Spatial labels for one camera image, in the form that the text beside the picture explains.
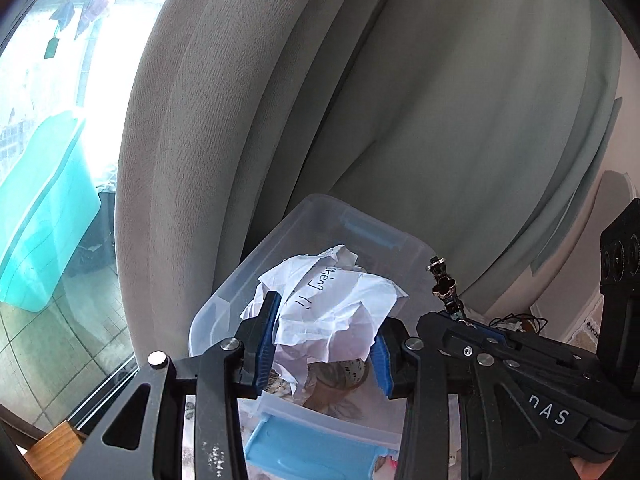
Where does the white paper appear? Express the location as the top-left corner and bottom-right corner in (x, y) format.
(240, 245), (408, 391)

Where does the clear tape roll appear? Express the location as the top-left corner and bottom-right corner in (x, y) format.
(309, 359), (369, 391)

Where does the grey green curtain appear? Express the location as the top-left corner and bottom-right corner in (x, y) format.
(115, 0), (622, 356)

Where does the clear plastic storage bin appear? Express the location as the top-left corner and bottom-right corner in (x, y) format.
(189, 195), (440, 479)

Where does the black beaded hair clip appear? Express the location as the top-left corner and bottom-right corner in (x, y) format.
(426, 256), (466, 321)

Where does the teal plastic tub outside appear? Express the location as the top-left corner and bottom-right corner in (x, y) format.
(1, 112), (100, 313)

